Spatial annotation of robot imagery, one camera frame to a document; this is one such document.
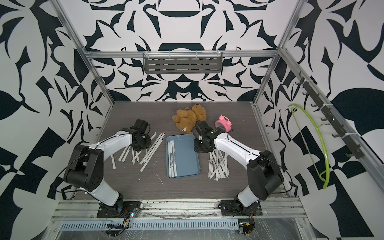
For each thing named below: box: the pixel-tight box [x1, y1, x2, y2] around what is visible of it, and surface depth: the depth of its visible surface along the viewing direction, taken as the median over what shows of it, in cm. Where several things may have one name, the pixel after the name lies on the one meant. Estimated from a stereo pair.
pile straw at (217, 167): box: [208, 148, 230, 182], surface depth 89 cm
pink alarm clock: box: [214, 114, 232, 133], surface depth 98 cm
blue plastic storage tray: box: [165, 134, 201, 179], surface depth 93 cm
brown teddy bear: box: [172, 104, 207, 135], surface depth 101 cm
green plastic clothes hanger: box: [288, 103, 334, 189], surface depth 61 cm
